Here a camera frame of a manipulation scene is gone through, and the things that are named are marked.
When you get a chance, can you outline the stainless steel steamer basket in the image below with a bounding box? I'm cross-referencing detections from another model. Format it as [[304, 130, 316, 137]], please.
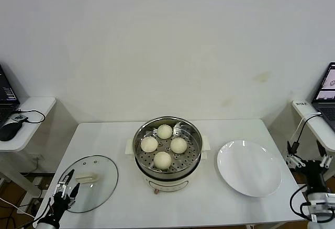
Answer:
[[132, 116, 203, 174]]

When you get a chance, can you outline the white laptop cable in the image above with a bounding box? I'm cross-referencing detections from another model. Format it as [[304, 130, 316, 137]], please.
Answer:
[[292, 112, 322, 142]]

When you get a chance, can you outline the white steamed baozi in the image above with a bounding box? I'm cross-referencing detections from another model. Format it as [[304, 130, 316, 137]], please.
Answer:
[[153, 151, 172, 169], [170, 138, 188, 154], [157, 124, 173, 140], [140, 136, 159, 153]]

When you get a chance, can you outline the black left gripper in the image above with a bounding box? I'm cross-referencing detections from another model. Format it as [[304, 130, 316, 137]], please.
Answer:
[[51, 170, 81, 215]]

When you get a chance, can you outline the white cable on floor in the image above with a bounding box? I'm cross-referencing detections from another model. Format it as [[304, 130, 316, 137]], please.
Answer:
[[0, 197, 35, 218]]

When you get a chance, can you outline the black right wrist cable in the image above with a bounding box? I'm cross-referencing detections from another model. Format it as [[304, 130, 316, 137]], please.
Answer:
[[289, 187, 311, 221]]

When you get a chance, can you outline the black laptop with pink windows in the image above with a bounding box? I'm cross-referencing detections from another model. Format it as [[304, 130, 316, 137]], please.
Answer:
[[0, 64, 21, 128]]

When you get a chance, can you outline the white round plate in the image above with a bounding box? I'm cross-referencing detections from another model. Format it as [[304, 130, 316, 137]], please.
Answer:
[[217, 140, 283, 198]]

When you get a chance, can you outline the round glass lid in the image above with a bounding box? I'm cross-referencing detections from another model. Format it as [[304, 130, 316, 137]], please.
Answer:
[[62, 155, 119, 213]]

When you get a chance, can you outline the black computer mouse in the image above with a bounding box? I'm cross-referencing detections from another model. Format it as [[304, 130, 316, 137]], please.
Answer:
[[0, 121, 23, 142]]

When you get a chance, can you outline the small grey usb adapter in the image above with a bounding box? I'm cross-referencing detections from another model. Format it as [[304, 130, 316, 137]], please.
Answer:
[[10, 113, 28, 123]]

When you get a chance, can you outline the grey laptop with white windows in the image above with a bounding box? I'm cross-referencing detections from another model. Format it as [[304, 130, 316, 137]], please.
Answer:
[[311, 61, 335, 130]]

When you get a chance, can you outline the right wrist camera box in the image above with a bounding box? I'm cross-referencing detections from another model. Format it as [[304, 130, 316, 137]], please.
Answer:
[[300, 199, 335, 223]]

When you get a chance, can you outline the thin black adapter cable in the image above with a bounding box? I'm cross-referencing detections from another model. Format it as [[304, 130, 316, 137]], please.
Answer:
[[15, 109, 46, 124]]

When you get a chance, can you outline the white electric cooker pot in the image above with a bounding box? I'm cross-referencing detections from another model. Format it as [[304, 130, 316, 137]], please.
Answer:
[[125, 134, 211, 195]]

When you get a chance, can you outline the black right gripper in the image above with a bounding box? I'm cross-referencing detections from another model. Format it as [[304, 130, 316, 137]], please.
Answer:
[[286, 140, 332, 194]]

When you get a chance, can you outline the black cable with inline box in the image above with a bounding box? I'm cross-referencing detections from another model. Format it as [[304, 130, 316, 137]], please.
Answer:
[[286, 113, 322, 162]]

